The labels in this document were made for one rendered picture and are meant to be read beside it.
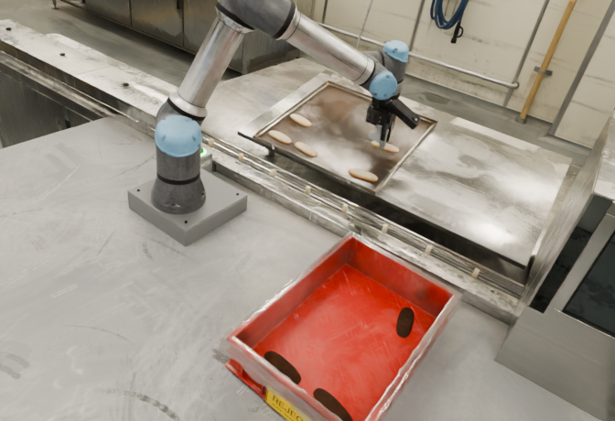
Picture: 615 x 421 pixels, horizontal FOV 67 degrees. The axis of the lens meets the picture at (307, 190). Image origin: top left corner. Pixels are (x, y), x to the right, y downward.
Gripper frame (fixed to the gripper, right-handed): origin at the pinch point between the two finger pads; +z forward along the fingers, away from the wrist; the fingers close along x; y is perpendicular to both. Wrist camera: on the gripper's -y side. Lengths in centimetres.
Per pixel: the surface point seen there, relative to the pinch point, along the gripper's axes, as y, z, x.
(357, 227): -5.7, 4.8, 36.8
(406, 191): -13.3, 5.1, 14.0
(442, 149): -17.3, 5.0, -14.1
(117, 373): 18, -3, 105
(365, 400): -27, 1, 84
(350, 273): -10, 6, 52
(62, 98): 132, 11, 24
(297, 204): 13.9, 4.5, 37.3
